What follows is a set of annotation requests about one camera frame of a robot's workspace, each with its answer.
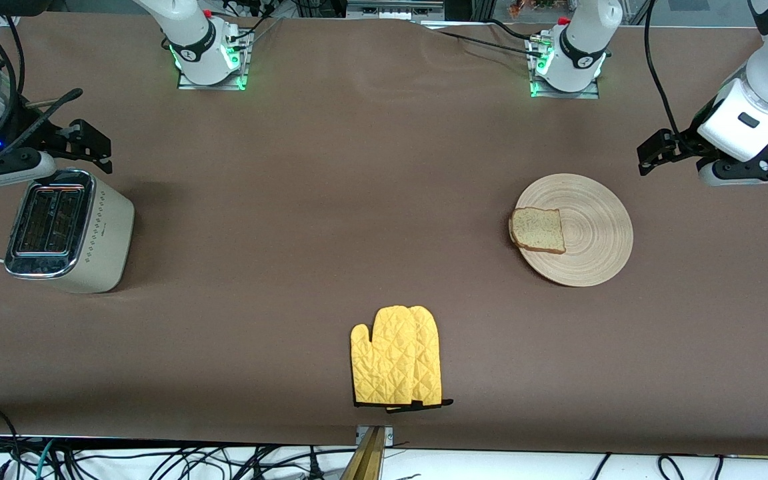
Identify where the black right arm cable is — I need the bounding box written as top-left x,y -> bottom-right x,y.
0,0 -> 86,161

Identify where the black tangled cable bundle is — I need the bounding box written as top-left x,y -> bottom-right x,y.
0,437 -> 358,480

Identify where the black cable on table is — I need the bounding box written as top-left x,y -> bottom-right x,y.
417,20 -> 546,59

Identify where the yellow quilted oven mitt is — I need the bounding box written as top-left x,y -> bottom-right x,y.
387,305 -> 455,414
350,305 -> 425,407

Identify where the orange plant decoration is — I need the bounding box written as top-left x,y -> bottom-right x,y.
507,0 -> 575,17

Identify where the brown table cover sheet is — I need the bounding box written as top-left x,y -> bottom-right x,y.
0,12 -> 768,457

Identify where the teal cable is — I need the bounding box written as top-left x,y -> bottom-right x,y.
32,439 -> 58,480

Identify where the wooden bar at table edge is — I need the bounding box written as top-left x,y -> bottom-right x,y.
341,427 -> 388,480

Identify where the seeded bread slice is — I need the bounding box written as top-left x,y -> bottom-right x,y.
509,207 -> 567,255

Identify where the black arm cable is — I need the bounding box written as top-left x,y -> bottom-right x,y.
0,0 -> 86,161
644,0 -> 698,144

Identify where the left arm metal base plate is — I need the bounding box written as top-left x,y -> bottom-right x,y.
529,37 -> 601,99

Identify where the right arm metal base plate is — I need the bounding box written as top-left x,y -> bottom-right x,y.
177,27 -> 253,91

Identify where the small metal bracket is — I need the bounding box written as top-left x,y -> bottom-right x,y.
355,425 -> 394,446

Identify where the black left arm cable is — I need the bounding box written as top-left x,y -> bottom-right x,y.
644,0 -> 698,144

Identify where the beige chrome two-slot toaster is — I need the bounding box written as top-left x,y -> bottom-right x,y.
4,168 -> 135,295

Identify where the aluminium frame rail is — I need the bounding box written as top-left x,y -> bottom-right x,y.
346,0 -> 448,22

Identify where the round light wooden plate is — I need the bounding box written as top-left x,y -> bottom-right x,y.
514,173 -> 634,288

